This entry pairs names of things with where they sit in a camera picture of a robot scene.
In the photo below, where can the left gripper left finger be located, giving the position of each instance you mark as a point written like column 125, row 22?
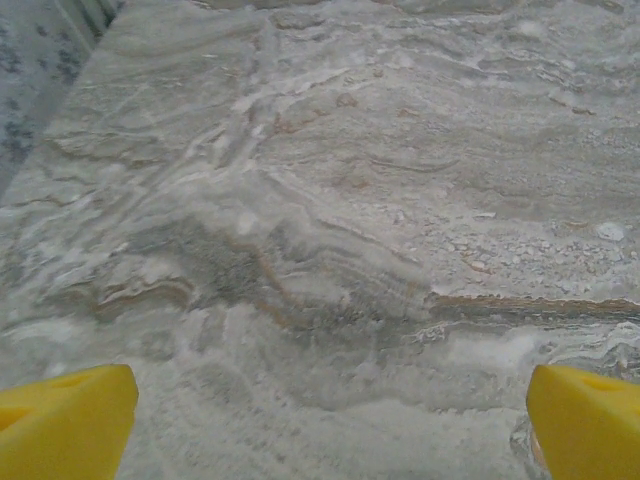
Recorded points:
column 65, row 430

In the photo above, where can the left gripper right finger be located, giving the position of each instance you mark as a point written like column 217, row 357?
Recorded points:
column 590, row 430

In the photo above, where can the aluminium table edge rail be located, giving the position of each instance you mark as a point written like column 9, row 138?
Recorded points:
column 97, row 15

